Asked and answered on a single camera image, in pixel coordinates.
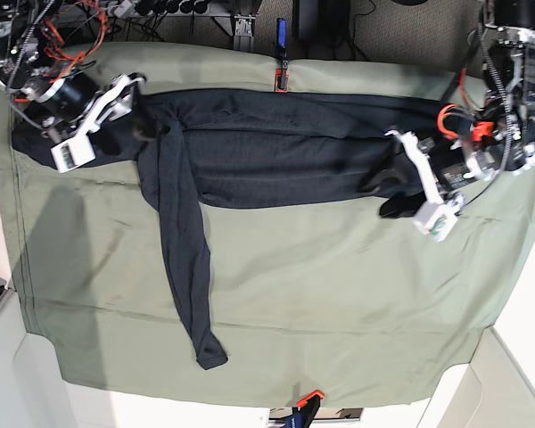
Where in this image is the left gripper body white-black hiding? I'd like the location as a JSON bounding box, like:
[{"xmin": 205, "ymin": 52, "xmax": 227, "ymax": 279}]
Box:
[{"xmin": 385, "ymin": 128, "xmax": 495, "ymax": 242}]

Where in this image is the right gripper body white-black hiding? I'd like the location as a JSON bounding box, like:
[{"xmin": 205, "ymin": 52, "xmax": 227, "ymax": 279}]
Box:
[{"xmin": 35, "ymin": 73, "xmax": 146, "ymax": 173}]

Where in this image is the grey metal bracket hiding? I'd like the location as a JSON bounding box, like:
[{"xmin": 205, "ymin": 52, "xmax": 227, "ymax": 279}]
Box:
[{"xmin": 233, "ymin": 15, "xmax": 255, "ymax": 53}]

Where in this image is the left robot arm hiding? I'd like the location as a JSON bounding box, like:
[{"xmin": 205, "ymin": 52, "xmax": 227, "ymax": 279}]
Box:
[{"xmin": 370, "ymin": 1, "xmax": 535, "ymax": 242}]

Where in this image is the green table cloth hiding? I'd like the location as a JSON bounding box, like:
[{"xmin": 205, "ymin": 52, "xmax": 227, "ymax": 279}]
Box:
[{"xmin": 0, "ymin": 40, "xmax": 535, "ymax": 408}]

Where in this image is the dark navy long-sleeve shirt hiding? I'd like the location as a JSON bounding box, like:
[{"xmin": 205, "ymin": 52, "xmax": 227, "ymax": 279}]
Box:
[{"xmin": 11, "ymin": 88, "xmax": 440, "ymax": 370}]

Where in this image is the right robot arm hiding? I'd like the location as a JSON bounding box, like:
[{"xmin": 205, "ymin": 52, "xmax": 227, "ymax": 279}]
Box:
[{"xmin": 0, "ymin": 1, "xmax": 165, "ymax": 173}]

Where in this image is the black power adapter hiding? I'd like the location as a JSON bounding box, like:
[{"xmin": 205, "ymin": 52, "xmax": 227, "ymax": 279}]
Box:
[{"xmin": 292, "ymin": 0, "xmax": 324, "ymax": 42}]

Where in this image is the bottom centre orange-black clamp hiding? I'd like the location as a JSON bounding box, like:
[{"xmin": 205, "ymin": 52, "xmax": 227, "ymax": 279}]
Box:
[{"xmin": 283, "ymin": 390, "xmax": 325, "ymax": 428}]

